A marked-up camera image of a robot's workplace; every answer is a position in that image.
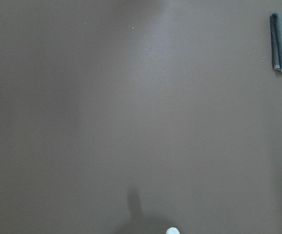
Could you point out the white plastic spoon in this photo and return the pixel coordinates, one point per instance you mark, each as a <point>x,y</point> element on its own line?
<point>172,230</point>

